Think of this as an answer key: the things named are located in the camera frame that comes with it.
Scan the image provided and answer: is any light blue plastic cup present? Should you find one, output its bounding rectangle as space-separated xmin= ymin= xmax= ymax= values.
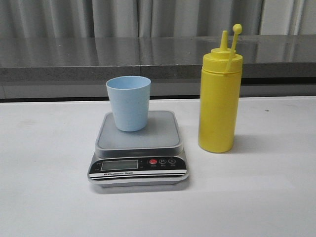
xmin=106 ymin=76 xmax=151 ymax=132

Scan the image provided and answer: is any yellow squeeze bottle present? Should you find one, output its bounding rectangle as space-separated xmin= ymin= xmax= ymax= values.
xmin=198 ymin=24 xmax=243 ymax=153

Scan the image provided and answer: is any silver electronic kitchen scale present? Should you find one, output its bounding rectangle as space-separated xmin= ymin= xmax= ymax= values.
xmin=87 ymin=110 xmax=189 ymax=188

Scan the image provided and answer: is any grey stone counter ledge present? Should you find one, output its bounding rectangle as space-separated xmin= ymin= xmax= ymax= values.
xmin=0 ymin=35 xmax=316 ymax=102

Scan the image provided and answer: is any grey pleated curtain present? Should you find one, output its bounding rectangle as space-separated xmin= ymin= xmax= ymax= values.
xmin=0 ymin=0 xmax=316 ymax=38

